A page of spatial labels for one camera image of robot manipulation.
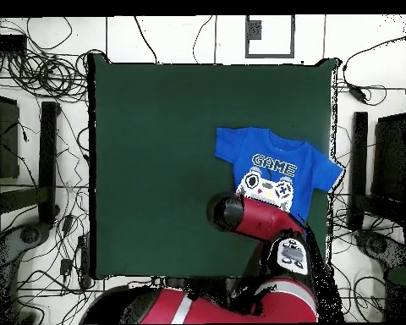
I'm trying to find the blue shirt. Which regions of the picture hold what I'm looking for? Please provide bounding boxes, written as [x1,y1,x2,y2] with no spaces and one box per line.
[214,125,345,223]

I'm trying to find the dark green table cloth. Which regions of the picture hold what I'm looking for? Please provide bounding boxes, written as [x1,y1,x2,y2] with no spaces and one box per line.
[87,53,341,281]

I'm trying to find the black power strip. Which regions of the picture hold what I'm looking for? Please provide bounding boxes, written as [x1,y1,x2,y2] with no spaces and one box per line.
[77,234,93,289]
[0,34,28,54]

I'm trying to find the small grey square plate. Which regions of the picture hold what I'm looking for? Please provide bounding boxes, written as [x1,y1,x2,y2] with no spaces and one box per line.
[248,19,263,41]

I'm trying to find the black office chair base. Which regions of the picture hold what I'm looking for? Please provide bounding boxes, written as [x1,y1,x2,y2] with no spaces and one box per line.
[0,223,52,272]
[354,229,406,270]

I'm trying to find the dark box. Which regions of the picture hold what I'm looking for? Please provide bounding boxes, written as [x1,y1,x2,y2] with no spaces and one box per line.
[0,94,20,180]
[370,113,406,204]

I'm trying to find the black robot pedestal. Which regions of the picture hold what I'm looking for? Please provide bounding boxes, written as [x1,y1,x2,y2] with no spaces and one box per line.
[164,276,244,292]

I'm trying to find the grey square frame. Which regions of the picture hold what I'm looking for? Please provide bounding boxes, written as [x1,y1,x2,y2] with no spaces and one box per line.
[244,14,296,59]

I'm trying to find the black cable coil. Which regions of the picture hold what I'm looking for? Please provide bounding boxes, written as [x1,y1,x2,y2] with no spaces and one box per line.
[8,50,89,102]

